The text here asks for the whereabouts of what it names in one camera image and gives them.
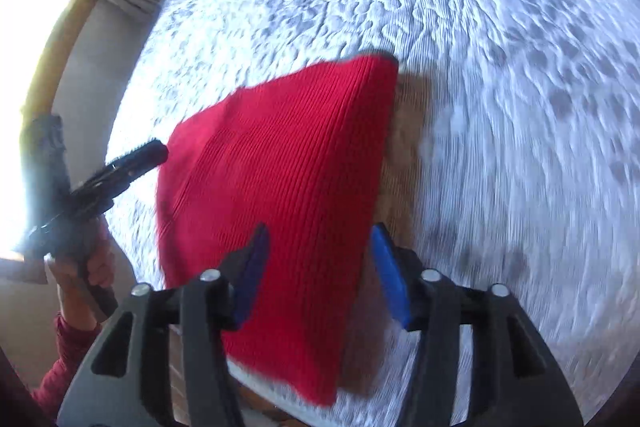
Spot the wooden window frame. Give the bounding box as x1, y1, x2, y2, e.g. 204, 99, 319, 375
20, 0, 99, 120

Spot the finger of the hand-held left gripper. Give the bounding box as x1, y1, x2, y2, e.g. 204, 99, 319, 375
70, 138, 169, 214

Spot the red knitted sweater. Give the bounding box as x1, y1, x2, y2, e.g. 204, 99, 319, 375
155, 54, 401, 408

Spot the grey quilted floral bedspread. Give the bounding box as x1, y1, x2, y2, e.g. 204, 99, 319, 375
107, 0, 640, 427

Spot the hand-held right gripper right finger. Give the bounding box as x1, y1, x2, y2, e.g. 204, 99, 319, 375
370, 223, 584, 427

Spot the person's left forearm red sleeve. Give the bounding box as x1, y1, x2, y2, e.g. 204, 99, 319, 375
30, 311, 103, 423

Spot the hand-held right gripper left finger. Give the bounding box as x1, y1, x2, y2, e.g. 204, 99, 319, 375
57, 223, 271, 427

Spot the person's left hand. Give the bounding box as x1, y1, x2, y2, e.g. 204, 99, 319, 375
44, 218, 120, 324

